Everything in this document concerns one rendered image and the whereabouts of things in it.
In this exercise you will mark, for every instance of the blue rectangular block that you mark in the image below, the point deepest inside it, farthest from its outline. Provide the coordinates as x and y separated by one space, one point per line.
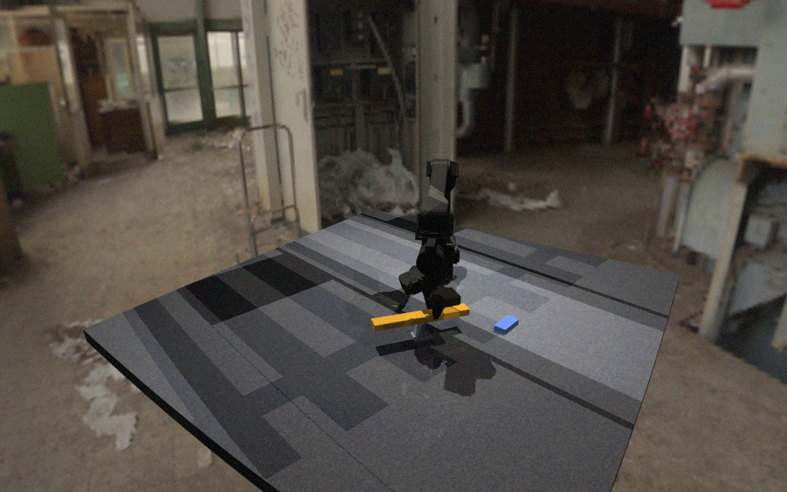
505 325

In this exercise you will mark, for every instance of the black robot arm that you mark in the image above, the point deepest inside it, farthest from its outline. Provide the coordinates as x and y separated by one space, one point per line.
435 215

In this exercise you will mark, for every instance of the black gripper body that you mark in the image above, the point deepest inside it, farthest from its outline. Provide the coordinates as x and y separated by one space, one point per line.
442 297

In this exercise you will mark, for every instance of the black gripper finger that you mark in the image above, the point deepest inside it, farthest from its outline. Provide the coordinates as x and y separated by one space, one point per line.
427 293
436 312

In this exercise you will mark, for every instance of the yellow bar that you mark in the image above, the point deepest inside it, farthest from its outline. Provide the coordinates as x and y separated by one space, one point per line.
413 318

